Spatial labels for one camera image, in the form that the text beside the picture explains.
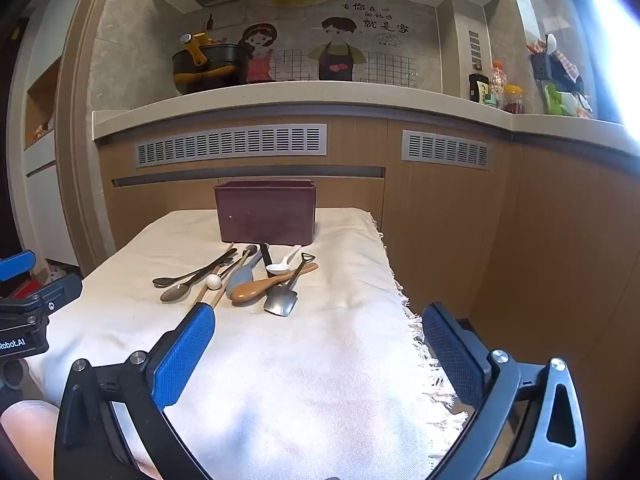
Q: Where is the wooden chopstick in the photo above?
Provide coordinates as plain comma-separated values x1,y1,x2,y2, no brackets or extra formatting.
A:
210,255,251,309
191,244,237,307

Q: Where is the wooden spoon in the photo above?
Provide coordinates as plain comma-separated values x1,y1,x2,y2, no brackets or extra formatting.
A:
230,262,319,304

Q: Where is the short grey vent grille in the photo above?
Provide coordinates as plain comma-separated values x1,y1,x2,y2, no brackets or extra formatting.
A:
401,130,493,170

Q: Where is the jar with yellow lid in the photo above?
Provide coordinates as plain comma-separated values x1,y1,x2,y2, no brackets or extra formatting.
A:
502,84,525,114

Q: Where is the dark sauce bottle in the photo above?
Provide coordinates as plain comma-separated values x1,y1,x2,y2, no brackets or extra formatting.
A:
468,73,492,105

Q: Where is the white fringed cloth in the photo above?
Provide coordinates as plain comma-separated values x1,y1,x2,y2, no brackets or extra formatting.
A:
22,207,471,480

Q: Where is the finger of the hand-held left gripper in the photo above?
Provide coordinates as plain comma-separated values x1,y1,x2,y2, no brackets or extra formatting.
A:
20,272,84,318
0,251,37,282

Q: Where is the wooden kitchen cabinet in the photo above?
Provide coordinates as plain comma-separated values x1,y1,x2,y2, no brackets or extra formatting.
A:
97,115,640,411

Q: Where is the long metal spoon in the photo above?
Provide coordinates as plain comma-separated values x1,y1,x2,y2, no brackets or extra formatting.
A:
152,247,238,288

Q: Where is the maroon plastic utensil container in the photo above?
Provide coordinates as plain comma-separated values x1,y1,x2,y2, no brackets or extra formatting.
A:
214,179,319,246

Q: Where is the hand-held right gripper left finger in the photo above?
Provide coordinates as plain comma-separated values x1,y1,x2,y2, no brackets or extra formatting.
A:
52,302,217,480

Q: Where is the person's pink-clothed leg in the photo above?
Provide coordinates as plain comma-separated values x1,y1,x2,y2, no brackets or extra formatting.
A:
0,400,163,480

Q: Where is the blue hanging utensil caddy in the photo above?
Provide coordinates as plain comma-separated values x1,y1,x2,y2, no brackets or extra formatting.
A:
530,52,554,81

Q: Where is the cartoon couple wall sticker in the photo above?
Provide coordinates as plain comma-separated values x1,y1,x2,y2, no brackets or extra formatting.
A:
205,2,441,83

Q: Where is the red checked cloth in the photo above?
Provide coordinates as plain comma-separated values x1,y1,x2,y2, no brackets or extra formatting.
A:
550,51,584,92

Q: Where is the shovel-shaped metal spoon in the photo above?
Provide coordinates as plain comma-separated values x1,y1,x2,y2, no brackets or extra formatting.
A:
263,252,317,317

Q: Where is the white wall shelf unit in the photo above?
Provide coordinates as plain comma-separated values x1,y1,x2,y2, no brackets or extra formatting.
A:
22,57,63,263

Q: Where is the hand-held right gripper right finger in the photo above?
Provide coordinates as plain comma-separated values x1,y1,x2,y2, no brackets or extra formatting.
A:
421,302,590,480

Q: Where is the green cloth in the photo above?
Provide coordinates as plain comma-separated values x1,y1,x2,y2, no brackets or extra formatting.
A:
544,84,577,116

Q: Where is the beige kitchen countertop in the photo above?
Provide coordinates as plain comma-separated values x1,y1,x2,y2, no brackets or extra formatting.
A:
91,77,640,148

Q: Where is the clear bottle with orange cap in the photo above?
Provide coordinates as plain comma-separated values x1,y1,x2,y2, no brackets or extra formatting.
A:
490,60,505,108

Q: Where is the white ceramic spoon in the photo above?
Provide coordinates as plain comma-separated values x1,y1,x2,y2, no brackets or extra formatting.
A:
266,245,303,276

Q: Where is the long grey vent grille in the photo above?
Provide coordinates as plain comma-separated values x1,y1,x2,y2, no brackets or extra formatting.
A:
134,123,328,168

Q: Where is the black pot with yellow handles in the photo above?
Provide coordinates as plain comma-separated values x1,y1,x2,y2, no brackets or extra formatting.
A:
171,32,249,95

